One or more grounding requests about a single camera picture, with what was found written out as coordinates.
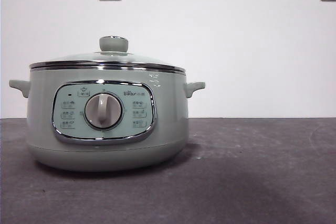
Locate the pale green electric cooking pot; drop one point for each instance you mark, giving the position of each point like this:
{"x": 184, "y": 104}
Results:
{"x": 170, "y": 108}

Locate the glass lid with green knob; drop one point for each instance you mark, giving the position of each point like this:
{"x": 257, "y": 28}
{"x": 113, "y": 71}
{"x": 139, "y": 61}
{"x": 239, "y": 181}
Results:
{"x": 113, "y": 43}

